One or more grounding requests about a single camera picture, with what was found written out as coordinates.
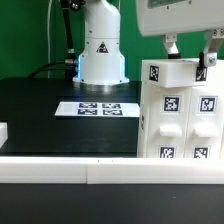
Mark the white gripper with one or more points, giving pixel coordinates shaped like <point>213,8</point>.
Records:
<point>159,17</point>

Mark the small white cabinet top box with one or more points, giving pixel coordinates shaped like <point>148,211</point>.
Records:
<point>170,73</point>

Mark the white door panel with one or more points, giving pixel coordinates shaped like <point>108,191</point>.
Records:
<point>167,124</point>
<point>205,124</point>

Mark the white cabinet body box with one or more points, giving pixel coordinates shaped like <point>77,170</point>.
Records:
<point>144,117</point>

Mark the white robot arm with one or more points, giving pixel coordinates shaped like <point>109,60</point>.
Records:
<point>101,64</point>

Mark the white marker base sheet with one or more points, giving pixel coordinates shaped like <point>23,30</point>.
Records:
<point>97,109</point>

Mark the white U-shaped fence frame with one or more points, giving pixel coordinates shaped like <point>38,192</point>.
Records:
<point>110,170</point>

